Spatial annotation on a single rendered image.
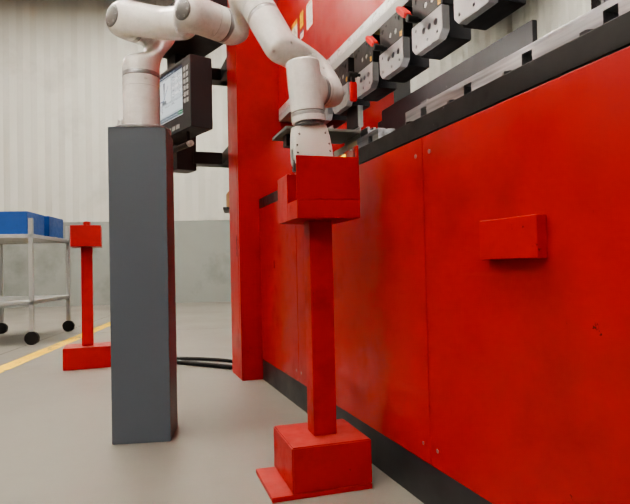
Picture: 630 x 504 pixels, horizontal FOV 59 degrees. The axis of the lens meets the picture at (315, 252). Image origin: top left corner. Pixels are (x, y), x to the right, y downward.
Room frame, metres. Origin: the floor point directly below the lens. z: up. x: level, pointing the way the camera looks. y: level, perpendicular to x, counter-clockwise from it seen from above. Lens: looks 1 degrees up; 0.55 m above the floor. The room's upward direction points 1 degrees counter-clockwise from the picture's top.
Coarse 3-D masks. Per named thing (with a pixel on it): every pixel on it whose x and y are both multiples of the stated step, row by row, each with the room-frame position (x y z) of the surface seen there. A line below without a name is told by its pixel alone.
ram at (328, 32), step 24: (288, 0) 2.57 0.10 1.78; (312, 0) 2.26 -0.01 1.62; (336, 0) 2.01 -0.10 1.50; (360, 0) 1.81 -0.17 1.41; (384, 0) 1.65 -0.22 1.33; (408, 0) 1.51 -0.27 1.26; (288, 24) 2.58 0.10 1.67; (312, 24) 2.26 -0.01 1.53; (336, 24) 2.02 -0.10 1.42; (360, 24) 1.82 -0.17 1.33; (336, 48) 2.02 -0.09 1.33; (288, 96) 2.61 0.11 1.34; (288, 120) 2.75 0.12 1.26
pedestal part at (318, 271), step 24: (312, 240) 1.41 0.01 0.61; (312, 264) 1.41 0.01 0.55; (312, 288) 1.41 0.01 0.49; (312, 312) 1.41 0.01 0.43; (312, 336) 1.41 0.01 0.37; (312, 360) 1.41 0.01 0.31; (312, 384) 1.42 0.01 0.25; (312, 408) 1.42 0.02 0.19; (312, 432) 1.43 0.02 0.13; (336, 432) 1.43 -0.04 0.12
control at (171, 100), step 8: (176, 72) 2.86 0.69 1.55; (160, 80) 3.02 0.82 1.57; (168, 80) 2.94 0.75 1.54; (176, 80) 2.86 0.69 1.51; (160, 88) 3.02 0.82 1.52; (168, 88) 2.94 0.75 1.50; (176, 88) 2.86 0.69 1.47; (160, 96) 3.02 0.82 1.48; (168, 96) 2.94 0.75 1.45; (176, 96) 2.86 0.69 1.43; (160, 104) 3.03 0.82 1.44; (168, 104) 2.94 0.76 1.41; (176, 104) 2.86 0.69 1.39; (160, 112) 3.03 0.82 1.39; (168, 112) 2.94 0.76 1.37; (176, 112) 2.87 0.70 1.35; (160, 120) 3.03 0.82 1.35; (168, 120) 2.95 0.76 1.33
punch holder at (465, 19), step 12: (456, 0) 1.29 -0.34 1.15; (468, 0) 1.25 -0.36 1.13; (480, 0) 1.21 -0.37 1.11; (492, 0) 1.18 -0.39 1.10; (504, 0) 1.17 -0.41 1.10; (516, 0) 1.18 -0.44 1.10; (456, 12) 1.29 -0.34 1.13; (468, 12) 1.25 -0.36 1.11; (480, 12) 1.23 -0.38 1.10; (492, 12) 1.23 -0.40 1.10; (504, 12) 1.23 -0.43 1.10; (468, 24) 1.29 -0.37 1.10; (480, 24) 1.29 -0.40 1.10; (492, 24) 1.29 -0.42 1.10
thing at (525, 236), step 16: (480, 224) 1.02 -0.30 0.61; (496, 224) 0.98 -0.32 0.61; (512, 224) 0.94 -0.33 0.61; (528, 224) 0.90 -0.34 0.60; (544, 224) 0.89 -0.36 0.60; (480, 240) 1.02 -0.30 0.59; (496, 240) 0.98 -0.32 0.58; (512, 240) 0.94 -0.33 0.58; (528, 240) 0.90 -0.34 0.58; (544, 240) 0.89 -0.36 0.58; (480, 256) 1.03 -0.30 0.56; (496, 256) 0.98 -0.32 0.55; (512, 256) 0.94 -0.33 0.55; (528, 256) 0.90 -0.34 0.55; (544, 256) 0.89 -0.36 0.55
